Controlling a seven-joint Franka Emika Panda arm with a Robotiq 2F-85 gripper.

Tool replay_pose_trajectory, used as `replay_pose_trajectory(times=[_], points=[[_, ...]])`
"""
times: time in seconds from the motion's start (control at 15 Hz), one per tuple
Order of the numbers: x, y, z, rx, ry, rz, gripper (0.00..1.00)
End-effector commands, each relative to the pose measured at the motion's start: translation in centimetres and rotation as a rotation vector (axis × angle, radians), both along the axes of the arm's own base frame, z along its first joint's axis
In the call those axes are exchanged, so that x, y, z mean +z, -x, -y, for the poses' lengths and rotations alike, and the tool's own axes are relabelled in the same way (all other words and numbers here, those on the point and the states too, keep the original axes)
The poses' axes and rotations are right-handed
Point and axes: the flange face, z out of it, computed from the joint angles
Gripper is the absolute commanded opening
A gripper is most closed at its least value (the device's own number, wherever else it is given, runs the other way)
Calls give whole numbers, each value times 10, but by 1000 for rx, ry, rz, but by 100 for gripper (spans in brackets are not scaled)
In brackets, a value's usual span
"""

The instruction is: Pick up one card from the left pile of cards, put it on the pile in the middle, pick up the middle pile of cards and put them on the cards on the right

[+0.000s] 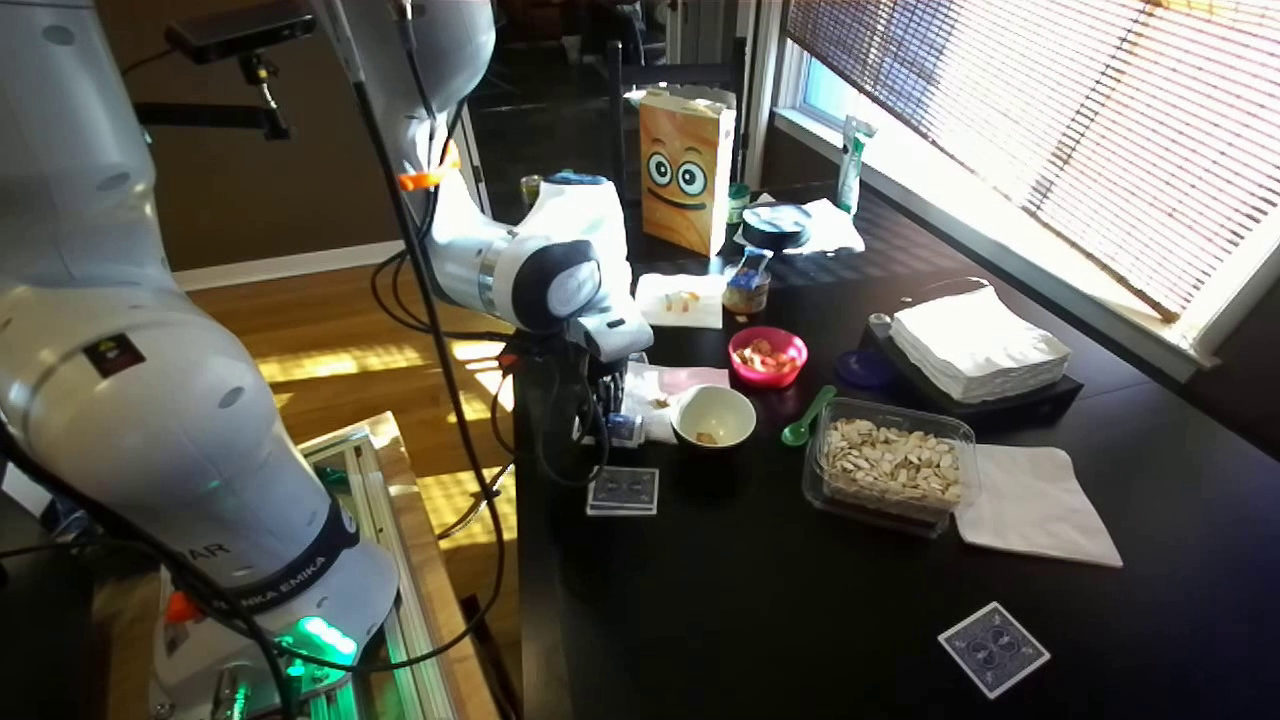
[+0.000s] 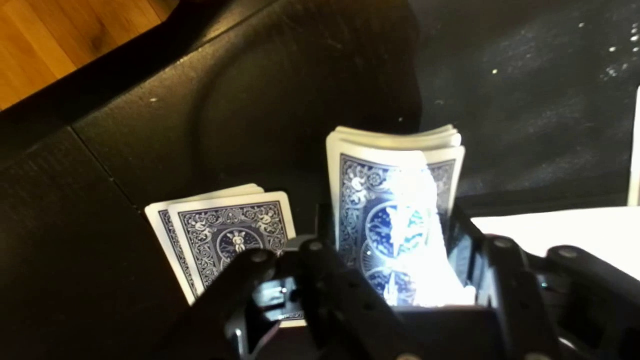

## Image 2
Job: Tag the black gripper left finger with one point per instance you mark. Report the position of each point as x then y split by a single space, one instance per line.
320 312

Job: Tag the large white paper napkin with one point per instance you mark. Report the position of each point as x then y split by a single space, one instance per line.
573 240

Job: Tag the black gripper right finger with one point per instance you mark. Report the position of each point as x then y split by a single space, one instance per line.
532 312

